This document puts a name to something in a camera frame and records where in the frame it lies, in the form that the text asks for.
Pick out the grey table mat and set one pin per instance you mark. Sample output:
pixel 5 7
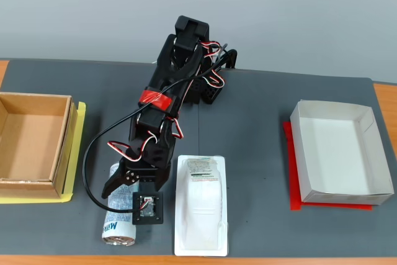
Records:
pixel 263 122

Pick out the red paper sheet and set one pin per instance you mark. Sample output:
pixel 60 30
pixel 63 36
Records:
pixel 291 168

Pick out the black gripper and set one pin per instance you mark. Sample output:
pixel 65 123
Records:
pixel 128 175

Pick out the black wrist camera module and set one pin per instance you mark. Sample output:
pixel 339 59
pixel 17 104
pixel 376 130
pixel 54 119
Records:
pixel 148 207

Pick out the red tape wrap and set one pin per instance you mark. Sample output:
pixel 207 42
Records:
pixel 155 100

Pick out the white cardboard box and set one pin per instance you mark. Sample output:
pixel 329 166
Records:
pixel 335 153

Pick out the brown cardboard box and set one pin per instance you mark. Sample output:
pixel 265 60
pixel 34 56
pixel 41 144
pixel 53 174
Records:
pixel 31 141

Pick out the white and blue drink can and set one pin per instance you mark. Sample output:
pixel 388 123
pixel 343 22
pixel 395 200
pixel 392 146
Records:
pixel 119 227

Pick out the white plastic blister package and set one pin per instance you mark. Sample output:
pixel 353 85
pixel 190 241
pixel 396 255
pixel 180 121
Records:
pixel 201 209

